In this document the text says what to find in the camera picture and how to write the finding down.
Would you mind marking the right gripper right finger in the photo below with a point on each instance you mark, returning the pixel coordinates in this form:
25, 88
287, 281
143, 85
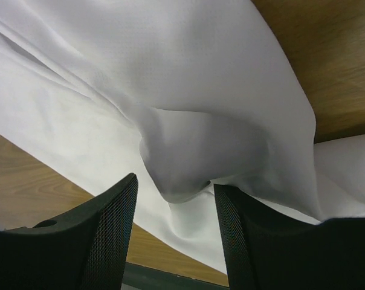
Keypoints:
265, 249

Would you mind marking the white t shirt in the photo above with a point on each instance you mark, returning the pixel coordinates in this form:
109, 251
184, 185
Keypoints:
267, 96

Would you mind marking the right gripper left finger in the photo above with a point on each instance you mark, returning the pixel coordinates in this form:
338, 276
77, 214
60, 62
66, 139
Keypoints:
83, 248

